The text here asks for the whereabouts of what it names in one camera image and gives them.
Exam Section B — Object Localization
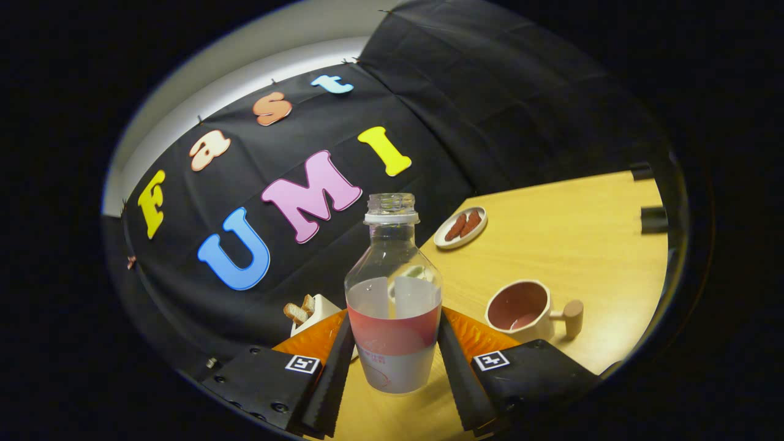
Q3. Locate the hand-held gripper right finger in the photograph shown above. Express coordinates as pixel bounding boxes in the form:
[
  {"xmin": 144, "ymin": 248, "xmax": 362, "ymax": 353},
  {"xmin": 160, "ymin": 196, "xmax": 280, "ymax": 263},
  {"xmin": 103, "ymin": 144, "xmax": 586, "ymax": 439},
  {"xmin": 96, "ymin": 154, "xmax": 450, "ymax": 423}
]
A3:
[{"xmin": 437, "ymin": 306, "xmax": 601, "ymax": 437}]

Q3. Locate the clear juice bottle red label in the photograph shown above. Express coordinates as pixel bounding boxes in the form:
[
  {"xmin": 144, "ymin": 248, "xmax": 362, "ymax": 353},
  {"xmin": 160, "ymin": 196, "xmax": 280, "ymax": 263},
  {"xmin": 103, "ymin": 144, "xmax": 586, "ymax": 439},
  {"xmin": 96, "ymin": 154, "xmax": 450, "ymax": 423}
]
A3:
[{"xmin": 343, "ymin": 193, "xmax": 443, "ymax": 394}]

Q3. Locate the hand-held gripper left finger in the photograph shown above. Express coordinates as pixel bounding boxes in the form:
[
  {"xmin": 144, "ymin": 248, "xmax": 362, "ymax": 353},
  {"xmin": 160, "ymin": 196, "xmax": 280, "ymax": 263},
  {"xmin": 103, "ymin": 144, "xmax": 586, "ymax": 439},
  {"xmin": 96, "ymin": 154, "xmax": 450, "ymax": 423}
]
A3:
[{"xmin": 202, "ymin": 308, "xmax": 355, "ymax": 439}]

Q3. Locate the black backdrop cloth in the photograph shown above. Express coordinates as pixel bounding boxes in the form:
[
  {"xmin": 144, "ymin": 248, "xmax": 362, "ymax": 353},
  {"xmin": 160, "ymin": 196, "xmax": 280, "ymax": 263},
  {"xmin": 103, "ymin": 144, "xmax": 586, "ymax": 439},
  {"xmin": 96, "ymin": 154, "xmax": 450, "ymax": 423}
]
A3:
[{"xmin": 101, "ymin": 0, "xmax": 680, "ymax": 393}]

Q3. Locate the cream toaster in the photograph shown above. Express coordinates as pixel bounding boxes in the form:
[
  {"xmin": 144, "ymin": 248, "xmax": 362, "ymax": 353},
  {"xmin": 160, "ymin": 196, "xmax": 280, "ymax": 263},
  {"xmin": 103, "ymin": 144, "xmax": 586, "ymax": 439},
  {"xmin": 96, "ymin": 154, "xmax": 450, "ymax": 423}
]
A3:
[{"xmin": 290, "ymin": 294, "xmax": 359, "ymax": 362}]

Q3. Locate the cream cup with wooden handle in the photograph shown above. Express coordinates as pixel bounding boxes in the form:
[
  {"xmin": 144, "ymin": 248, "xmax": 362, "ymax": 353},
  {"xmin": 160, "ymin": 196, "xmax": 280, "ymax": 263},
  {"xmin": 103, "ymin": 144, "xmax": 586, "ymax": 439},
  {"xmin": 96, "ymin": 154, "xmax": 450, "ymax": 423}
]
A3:
[{"xmin": 484, "ymin": 280, "xmax": 584, "ymax": 344}]

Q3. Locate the white round plate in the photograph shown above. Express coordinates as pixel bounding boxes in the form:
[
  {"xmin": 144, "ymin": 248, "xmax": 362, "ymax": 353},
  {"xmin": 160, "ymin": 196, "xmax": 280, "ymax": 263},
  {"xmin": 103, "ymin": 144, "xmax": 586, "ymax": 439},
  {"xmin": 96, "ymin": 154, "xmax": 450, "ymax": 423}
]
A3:
[{"xmin": 434, "ymin": 206, "xmax": 488, "ymax": 250}]

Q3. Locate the wooden table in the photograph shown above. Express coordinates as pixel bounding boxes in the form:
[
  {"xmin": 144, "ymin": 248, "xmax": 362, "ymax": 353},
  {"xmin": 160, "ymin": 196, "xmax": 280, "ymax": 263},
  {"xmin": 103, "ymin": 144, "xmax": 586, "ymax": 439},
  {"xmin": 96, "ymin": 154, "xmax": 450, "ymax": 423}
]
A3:
[{"xmin": 306, "ymin": 170, "xmax": 669, "ymax": 441}]

